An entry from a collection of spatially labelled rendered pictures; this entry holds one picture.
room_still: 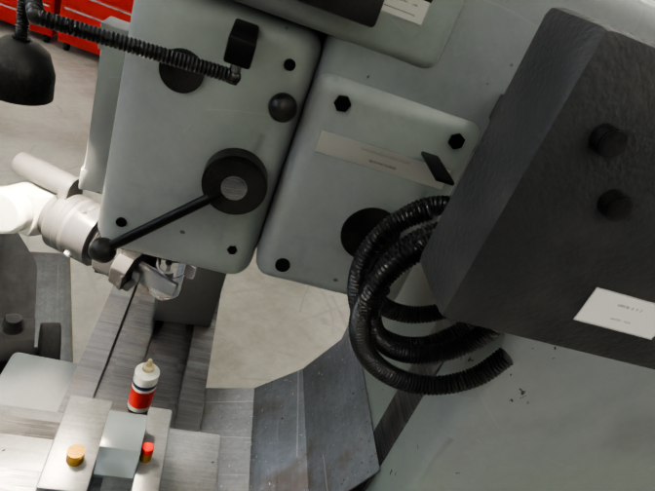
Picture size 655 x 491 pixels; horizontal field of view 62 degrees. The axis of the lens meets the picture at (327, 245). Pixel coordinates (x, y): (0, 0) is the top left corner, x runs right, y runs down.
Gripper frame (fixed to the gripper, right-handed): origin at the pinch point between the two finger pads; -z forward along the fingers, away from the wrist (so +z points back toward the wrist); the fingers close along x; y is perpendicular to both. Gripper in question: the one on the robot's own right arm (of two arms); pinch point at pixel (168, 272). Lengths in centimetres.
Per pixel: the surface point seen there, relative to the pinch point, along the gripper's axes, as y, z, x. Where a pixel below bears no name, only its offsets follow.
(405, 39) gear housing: -42.3, -19.4, -5.0
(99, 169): -14.1, 9.4, -5.8
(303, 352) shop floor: 123, -14, 146
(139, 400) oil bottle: 27.3, -0.9, 0.3
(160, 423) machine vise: 19.4, -8.2, -7.9
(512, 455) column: -2, -53, -4
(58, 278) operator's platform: 84, 70, 75
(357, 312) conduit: -20.8, -26.6, -18.7
